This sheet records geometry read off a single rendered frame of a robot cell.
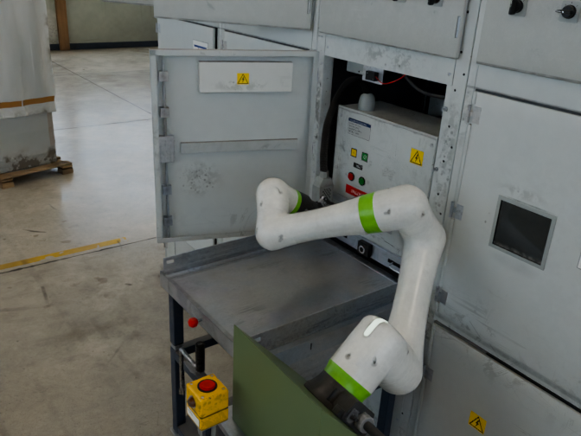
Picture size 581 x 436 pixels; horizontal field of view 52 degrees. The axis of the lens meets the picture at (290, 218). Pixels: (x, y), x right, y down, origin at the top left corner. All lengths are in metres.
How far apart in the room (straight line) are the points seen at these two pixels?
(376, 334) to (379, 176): 0.87
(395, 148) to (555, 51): 0.68
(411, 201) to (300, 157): 0.88
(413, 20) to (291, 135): 0.71
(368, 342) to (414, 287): 0.30
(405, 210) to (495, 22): 0.56
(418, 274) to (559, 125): 0.53
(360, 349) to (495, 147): 0.70
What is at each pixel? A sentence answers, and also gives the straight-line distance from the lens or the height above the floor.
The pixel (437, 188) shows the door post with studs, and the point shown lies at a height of 1.25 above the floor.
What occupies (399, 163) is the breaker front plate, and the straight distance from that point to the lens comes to 2.10.
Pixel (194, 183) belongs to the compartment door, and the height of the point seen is 1.07.
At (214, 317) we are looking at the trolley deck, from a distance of 1.91.
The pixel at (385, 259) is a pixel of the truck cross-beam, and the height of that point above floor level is 0.89.
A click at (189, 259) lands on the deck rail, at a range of 2.17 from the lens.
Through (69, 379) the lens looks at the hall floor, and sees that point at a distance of 3.12.
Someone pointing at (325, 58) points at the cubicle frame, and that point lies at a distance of 2.29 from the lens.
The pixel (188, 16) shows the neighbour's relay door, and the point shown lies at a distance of 2.46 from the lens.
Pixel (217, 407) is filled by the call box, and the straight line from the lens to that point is 1.56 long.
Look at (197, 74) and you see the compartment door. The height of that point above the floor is 1.49.
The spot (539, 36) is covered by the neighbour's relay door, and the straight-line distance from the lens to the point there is 1.68.
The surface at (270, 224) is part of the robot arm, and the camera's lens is 1.79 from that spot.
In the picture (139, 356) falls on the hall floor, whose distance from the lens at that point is 3.19.
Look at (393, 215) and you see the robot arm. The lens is 1.63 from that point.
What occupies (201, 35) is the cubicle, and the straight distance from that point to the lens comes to 3.03.
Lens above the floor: 1.89
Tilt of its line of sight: 23 degrees down
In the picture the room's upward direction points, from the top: 3 degrees clockwise
